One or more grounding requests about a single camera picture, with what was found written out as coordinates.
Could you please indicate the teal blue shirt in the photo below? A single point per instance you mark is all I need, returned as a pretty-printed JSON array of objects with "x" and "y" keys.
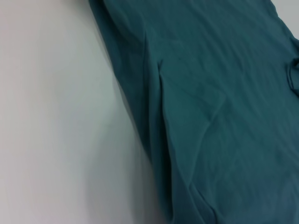
[{"x": 222, "y": 116}]

